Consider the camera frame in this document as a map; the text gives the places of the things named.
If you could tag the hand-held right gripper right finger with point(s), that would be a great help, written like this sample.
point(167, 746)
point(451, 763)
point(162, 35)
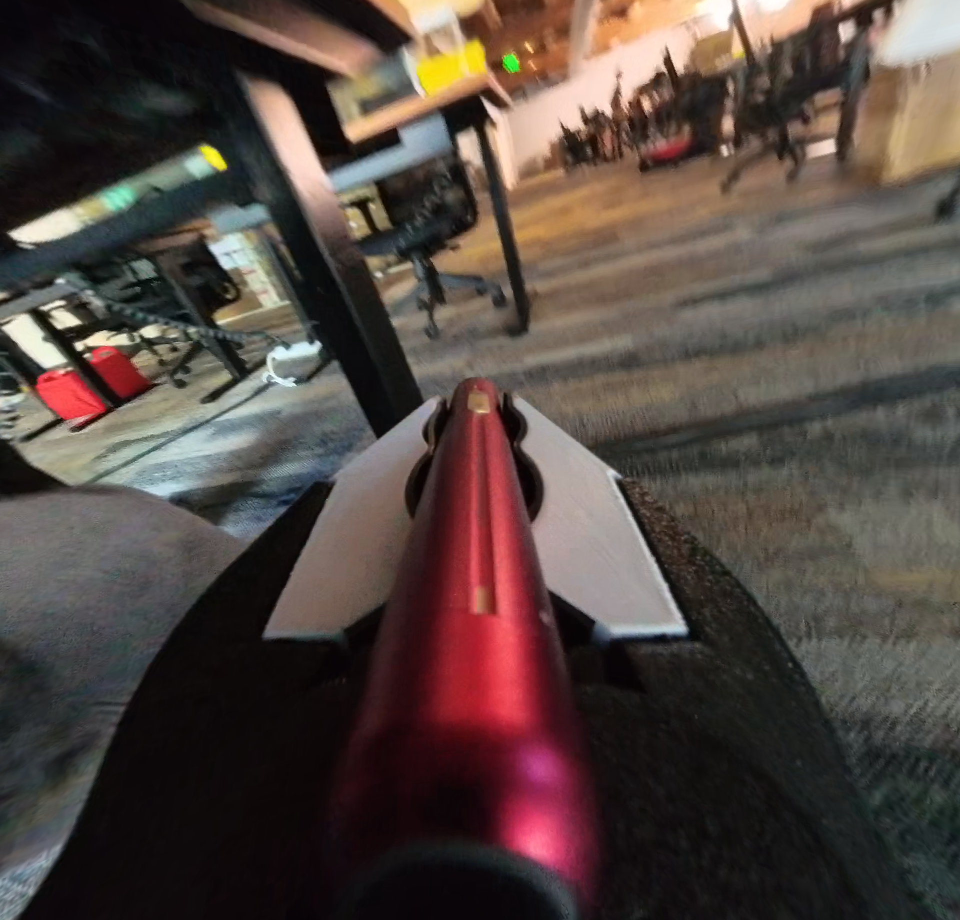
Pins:
point(600, 553)

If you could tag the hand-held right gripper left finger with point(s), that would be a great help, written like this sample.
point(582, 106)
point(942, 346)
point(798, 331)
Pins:
point(345, 553)

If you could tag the red electric screwdriver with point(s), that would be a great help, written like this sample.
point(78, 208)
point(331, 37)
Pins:
point(465, 635)

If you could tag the white power strip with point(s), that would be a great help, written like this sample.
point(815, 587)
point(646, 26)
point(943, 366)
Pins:
point(292, 358)

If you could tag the person's leg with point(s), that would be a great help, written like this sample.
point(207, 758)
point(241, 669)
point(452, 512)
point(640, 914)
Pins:
point(75, 598)

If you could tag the red storage box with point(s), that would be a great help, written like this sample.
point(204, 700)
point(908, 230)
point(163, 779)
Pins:
point(71, 399)
point(120, 371)

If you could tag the black office chair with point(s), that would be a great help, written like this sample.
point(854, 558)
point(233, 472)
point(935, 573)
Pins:
point(427, 245)

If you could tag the wooden table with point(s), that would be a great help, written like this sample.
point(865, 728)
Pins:
point(450, 103)

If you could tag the row of black office chairs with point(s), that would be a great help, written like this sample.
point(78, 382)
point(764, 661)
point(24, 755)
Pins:
point(750, 110)

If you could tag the yellow storage bin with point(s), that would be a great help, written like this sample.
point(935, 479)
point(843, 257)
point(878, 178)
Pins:
point(450, 65)

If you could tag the green exit sign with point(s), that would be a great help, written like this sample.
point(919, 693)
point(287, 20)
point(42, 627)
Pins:
point(511, 62)

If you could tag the pale cabinet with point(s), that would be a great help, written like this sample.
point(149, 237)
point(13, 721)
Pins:
point(915, 110)

